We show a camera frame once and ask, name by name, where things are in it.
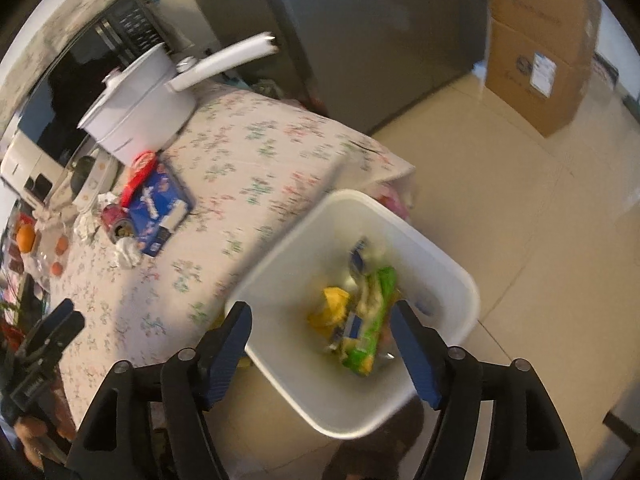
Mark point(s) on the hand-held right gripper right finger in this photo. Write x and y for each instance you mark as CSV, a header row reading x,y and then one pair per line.
x,y
415,355

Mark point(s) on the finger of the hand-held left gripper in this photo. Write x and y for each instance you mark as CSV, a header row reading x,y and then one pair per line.
x,y
61,310
57,335

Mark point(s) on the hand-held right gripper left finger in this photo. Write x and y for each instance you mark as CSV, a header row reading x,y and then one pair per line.
x,y
230,347

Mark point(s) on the green snack wrapper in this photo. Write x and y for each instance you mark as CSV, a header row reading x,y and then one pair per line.
x,y
375,325

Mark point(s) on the yellow snack wrapper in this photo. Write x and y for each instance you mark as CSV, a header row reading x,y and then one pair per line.
x,y
330,307

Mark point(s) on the clear plastic bottle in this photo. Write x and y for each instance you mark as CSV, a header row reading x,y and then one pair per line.
x,y
375,260

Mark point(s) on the white plastic bin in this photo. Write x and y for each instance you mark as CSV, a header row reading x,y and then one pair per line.
x,y
300,270

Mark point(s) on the person's left hand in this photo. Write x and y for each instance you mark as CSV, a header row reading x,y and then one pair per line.
x,y
32,427

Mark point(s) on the small orange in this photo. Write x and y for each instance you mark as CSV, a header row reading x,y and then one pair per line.
x,y
58,269
62,245

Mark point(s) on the large orange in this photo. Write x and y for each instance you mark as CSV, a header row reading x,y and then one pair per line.
x,y
25,237

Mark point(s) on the crumpled white tissue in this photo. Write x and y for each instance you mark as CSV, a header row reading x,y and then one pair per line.
x,y
127,252
87,224
47,216

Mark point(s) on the red drink can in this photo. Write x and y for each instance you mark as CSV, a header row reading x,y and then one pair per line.
x,y
117,220

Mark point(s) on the white bowl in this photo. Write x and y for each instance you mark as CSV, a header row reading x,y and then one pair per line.
x,y
102,180

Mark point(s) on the blue carton box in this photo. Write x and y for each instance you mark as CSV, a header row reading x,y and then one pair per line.
x,y
157,205

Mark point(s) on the dark green squash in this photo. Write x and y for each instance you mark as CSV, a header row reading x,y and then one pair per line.
x,y
84,166

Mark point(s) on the white air fryer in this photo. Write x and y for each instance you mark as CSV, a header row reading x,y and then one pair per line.
x,y
20,160

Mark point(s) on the pink bag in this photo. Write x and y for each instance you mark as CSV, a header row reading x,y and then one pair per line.
x,y
395,200

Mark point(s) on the red snack wrapper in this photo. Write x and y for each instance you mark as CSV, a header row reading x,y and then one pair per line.
x,y
137,172

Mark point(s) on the floral tablecloth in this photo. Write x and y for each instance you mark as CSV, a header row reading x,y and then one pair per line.
x,y
260,160

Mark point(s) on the white electric pot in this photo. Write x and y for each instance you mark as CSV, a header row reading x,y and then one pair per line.
x,y
142,127

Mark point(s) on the black microwave oven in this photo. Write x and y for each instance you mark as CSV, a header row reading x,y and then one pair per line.
x,y
65,100

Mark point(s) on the white pot lid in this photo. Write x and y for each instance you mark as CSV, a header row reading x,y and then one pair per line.
x,y
127,90

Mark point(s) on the floral microwave cover cloth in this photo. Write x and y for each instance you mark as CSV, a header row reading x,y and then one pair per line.
x,y
60,25

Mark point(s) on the grey refrigerator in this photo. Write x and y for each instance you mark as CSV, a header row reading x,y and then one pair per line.
x,y
360,35

